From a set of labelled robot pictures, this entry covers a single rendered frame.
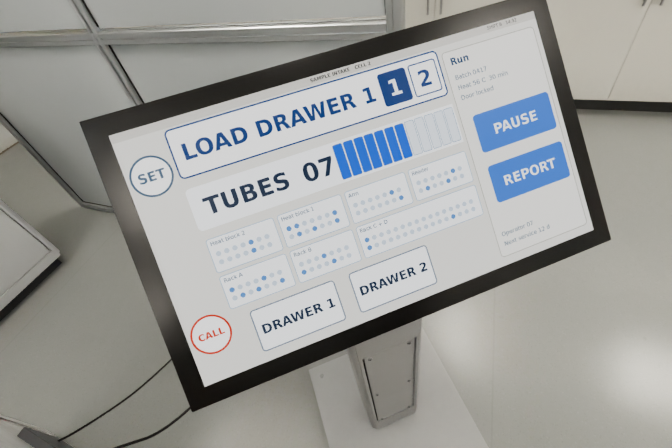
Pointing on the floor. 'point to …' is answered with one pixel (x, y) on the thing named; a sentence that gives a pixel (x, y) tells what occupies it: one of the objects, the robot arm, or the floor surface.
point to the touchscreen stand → (392, 396)
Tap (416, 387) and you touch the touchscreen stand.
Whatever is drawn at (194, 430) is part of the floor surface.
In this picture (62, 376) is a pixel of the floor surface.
